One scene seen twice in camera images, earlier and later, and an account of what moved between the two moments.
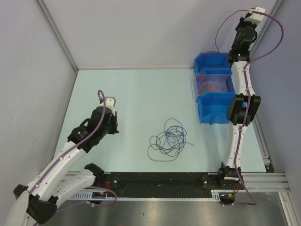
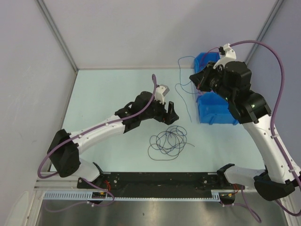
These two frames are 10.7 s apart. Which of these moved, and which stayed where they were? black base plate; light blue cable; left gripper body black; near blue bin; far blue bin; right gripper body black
Moved: right gripper body black; left gripper body black; light blue cable
Stayed: far blue bin; black base plate; near blue bin
